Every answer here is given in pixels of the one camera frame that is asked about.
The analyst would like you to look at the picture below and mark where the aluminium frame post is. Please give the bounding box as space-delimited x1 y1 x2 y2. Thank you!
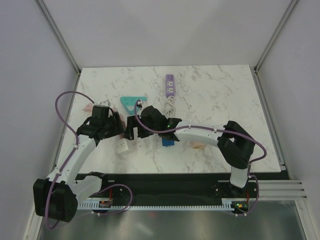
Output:
252 0 300 73
35 0 81 77

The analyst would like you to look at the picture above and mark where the blue cube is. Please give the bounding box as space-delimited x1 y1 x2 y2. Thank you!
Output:
162 138 175 147

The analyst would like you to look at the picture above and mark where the white cube socket adapter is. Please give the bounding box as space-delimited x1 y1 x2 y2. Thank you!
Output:
115 138 129 154

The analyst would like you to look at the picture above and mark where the purple power strip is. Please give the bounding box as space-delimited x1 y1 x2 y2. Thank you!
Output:
165 74 176 98

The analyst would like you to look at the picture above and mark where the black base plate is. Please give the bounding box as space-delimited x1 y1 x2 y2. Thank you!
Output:
80 171 261 207

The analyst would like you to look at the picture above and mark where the teal triangular power strip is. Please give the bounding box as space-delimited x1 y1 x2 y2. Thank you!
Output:
120 96 147 116

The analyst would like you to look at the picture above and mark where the white slotted cable duct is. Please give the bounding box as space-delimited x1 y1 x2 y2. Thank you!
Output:
77 198 250 211

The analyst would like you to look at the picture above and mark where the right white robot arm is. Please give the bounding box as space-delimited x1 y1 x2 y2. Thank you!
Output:
123 105 256 197

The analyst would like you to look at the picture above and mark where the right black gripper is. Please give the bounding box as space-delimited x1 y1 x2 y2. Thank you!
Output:
123 114 160 140

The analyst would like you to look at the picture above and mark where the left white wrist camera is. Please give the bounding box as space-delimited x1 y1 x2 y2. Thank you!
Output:
99 100 111 107

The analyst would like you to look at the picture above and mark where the right aluminium frame post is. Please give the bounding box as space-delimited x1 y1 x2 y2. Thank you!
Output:
252 0 300 73

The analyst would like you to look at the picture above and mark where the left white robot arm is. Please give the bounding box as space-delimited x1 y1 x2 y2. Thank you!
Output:
33 105 125 222

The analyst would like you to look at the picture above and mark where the left aluminium frame post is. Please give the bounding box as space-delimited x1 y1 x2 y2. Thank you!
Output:
35 0 81 77

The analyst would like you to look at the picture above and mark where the pink plug adapter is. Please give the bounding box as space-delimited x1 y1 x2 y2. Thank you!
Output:
191 141 206 150

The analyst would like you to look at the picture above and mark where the white coiled power cord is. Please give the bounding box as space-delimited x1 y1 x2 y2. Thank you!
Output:
164 96 177 118

